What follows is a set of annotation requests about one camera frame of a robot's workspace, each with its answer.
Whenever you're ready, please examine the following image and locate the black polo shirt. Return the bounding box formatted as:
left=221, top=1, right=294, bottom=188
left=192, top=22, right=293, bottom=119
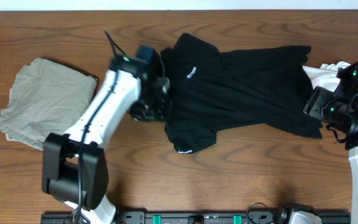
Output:
left=161, top=33, right=321, bottom=154

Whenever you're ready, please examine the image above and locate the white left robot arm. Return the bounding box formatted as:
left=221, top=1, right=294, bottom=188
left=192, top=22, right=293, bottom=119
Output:
left=42, top=50, right=170, bottom=223

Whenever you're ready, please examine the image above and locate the white garment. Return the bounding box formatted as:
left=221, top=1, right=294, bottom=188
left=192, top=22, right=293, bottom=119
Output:
left=303, top=61, right=350, bottom=92

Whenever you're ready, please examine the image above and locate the folded beige cloth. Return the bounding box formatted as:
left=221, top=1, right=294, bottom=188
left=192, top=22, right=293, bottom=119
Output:
left=0, top=58, right=98, bottom=150

